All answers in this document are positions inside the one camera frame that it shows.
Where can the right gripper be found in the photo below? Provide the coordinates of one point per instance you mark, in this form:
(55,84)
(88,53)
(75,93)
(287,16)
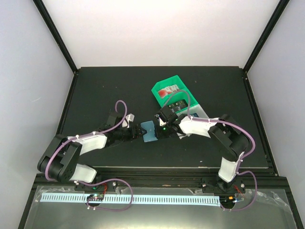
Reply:
(159,135)

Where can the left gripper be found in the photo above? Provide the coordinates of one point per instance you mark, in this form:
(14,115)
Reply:
(136,131)

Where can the light blue card holder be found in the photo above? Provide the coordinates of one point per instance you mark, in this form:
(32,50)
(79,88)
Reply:
(149,127)

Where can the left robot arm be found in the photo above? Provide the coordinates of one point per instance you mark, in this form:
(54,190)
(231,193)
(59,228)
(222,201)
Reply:
(60,161)

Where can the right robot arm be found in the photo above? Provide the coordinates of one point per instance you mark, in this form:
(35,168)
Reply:
(233,142)

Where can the red and white cards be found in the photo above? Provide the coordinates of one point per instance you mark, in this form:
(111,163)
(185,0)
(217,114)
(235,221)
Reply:
(168,90)

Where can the white plastic bin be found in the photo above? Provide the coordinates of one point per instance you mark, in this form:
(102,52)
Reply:
(193,114)

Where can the green plastic bin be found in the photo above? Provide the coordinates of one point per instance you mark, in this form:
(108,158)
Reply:
(183,93)

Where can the clear plastic sheet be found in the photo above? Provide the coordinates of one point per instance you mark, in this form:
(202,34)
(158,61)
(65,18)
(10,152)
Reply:
(263,209)

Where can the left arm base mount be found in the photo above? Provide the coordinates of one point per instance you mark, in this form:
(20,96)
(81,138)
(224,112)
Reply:
(99,187)

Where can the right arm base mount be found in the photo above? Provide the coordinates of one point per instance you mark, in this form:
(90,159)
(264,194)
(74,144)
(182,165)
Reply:
(218,186)

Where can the slotted white cable duct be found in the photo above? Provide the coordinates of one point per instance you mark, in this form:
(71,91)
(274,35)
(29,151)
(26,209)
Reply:
(127,199)

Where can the black aluminium frame rail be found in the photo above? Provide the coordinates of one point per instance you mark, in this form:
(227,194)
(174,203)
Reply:
(182,177)

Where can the left rear frame post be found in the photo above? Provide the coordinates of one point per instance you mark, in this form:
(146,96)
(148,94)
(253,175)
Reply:
(55,33)

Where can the frame post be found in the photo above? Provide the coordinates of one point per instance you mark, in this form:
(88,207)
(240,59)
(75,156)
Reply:
(277,13)
(55,33)

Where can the right rear frame post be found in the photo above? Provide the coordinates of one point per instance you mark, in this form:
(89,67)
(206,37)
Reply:
(277,13)

